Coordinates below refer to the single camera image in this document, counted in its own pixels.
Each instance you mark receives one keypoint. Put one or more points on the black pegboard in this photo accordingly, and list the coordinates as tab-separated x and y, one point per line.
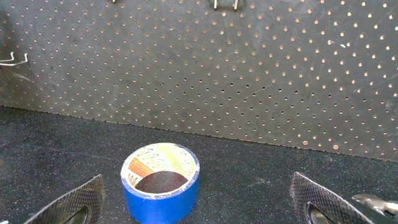
186	62

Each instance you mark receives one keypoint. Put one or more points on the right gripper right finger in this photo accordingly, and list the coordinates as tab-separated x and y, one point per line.
311	193

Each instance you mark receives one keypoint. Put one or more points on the roll of blue tape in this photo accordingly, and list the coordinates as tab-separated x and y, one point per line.
161	208

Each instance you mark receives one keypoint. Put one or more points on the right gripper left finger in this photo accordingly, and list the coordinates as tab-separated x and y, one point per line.
84	196

